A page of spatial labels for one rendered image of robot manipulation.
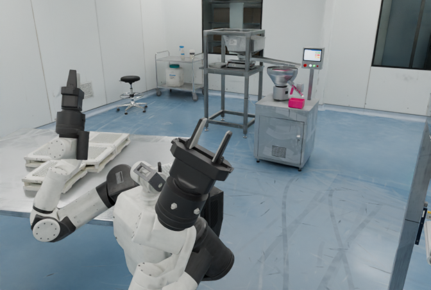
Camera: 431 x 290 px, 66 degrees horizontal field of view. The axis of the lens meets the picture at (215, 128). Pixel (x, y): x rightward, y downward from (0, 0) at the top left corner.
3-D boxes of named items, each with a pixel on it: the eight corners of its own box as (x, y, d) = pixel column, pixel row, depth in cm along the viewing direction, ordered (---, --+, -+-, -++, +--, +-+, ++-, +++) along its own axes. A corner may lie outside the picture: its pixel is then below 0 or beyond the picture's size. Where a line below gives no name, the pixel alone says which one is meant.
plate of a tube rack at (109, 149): (60, 162, 205) (59, 159, 204) (81, 147, 228) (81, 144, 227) (97, 165, 201) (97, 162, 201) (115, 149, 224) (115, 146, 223)
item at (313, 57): (297, 100, 402) (302, 47, 380) (299, 98, 410) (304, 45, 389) (317, 102, 392) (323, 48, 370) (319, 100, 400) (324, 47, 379)
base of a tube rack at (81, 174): (23, 190, 184) (22, 186, 183) (50, 169, 207) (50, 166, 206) (64, 193, 180) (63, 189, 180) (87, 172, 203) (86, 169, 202)
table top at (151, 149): (-120, 203, 178) (-123, 197, 177) (22, 131, 280) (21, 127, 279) (151, 230, 156) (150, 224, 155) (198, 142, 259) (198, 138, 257)
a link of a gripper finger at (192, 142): (202, 120, 60) (189, 149, 62) (208, 117, 63) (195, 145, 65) (195, 117, 60) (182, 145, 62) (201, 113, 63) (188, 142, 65)
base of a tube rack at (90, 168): (61, 169, 207) (61, 166, 206) (82, 153, 229) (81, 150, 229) (99, 172, 203) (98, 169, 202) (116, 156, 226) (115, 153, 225)
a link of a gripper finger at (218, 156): (229, 129, 62) (216, 157, 64) (225, 133, 59) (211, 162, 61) (237, 133, 62) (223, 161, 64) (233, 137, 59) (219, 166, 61)
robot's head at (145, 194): (150, 183, 107) (148, 158, 104) (168, 196, 100) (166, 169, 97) (131, 190, 103) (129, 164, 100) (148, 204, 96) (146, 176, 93)
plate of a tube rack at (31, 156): (24, 160, 209) (23, 156, 208) (48, 144, 231) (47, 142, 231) (59, 162, 205) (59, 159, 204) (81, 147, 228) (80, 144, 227)
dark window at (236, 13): (202, 53, 721) (201, -3, 683) (202, 52, 722) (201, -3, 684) (260, 57, 663) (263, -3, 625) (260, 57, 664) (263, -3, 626)
